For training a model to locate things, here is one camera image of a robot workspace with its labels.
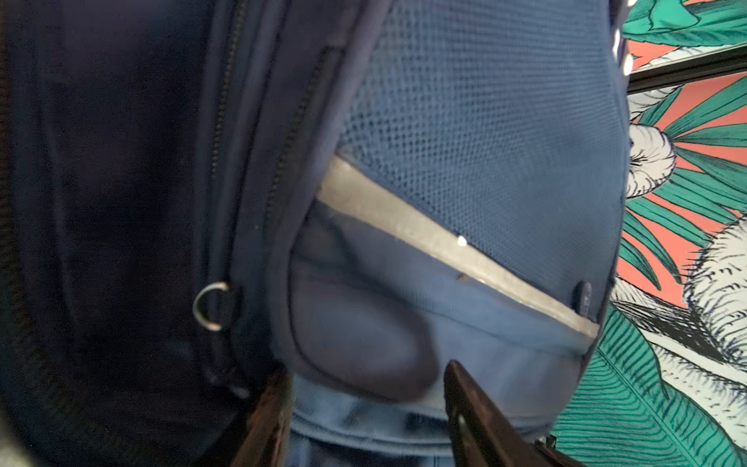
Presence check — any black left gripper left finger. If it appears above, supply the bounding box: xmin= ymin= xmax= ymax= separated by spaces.
xmin=230 ymin=373 xmax=292 ymax=467

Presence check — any navy blue school backpack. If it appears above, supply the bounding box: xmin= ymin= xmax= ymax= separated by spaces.
xmin=1 ymin=1 xmax=632 ymax=466

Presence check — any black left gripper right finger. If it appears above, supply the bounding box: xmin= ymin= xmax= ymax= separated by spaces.
xmin=444 ymin=360 xmax=583 ymax=467

